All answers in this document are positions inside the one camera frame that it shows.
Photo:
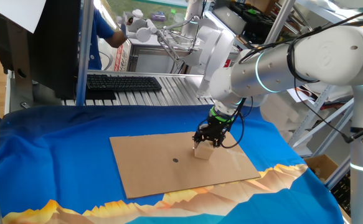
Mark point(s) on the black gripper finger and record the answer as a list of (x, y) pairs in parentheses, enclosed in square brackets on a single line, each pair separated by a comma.
[(221, 140), (198, 137)]

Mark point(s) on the clear tape patch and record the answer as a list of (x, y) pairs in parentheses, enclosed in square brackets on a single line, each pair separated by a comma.
[(235, 153)]

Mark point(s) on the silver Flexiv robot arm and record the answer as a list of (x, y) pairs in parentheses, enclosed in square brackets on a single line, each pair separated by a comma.
[(318, 59)]

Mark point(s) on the white metal shelf rack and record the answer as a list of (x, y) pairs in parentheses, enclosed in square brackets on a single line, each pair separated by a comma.
[(305, 119)]

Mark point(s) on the white paper sheet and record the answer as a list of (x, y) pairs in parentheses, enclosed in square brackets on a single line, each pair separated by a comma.
[(19, 12)]

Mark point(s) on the silver aluminium post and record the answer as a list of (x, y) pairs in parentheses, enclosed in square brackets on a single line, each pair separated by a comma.
[(84, 46)]

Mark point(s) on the white foam pieces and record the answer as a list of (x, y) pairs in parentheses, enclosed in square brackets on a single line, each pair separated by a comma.
[(277, 115)]

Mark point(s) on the black keyboard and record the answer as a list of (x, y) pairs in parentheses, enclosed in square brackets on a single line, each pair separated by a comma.
[(122, 83)]

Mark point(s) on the black plastic crate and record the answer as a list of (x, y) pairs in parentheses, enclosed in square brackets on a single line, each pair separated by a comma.
[(341, 191)]

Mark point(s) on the open cardboard box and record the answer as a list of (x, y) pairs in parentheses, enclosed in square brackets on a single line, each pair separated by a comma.
[(316, 165)]

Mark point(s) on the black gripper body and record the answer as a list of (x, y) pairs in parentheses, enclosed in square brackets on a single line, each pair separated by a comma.
[(216, 127)]

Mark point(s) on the person in blue shirt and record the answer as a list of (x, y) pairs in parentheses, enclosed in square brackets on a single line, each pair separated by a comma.
[(97, 40)]

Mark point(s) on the grey monitor stand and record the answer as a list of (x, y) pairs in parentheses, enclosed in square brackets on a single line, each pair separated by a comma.
[(22, 87)]

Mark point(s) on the stacked paper sheets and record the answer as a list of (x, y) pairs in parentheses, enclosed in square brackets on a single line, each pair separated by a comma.
[(330, 93)]

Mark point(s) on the black monitor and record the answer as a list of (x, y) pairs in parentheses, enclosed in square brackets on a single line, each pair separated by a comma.
[(53, 46)]

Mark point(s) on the black mouse pad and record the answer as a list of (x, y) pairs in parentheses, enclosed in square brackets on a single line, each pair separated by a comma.
[(103, 95)]

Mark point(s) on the bare person forearm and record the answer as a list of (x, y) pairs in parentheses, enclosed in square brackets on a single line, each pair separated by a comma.
[(115, 39)]

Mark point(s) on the white haptic device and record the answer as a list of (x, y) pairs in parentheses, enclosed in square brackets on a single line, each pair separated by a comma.
[(215, 53)]

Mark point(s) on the silver frame pole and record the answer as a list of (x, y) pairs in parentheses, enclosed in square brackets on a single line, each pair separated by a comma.
[(337, 174), (280, 21)]

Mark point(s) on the aluminium workbench frame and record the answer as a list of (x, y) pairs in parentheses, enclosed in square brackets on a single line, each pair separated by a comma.
[(150, 60)]

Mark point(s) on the black tray green parts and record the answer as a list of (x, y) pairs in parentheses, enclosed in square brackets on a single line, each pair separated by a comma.
[(252, 21)]

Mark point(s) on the brown cardboard sheet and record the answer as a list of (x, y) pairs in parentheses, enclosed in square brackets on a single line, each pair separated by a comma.
[(156, 168)]

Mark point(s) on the small wooden block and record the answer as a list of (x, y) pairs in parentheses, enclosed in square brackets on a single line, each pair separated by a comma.
[(203, 152)]

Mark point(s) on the grey metal case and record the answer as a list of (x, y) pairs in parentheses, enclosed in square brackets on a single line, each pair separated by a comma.
[(228, 18)]

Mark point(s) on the blue mountain print cloth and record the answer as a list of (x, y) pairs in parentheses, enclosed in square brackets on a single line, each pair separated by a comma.
[(59, 155)]

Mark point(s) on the gloved person hand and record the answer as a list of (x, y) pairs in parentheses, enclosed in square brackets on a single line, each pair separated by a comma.
[(131, 26)]

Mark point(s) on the white carton red print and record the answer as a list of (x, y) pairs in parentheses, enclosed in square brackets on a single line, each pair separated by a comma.
[(120, 59)]

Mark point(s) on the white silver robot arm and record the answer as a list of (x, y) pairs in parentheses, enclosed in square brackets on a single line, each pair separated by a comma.
[(193, 11)]

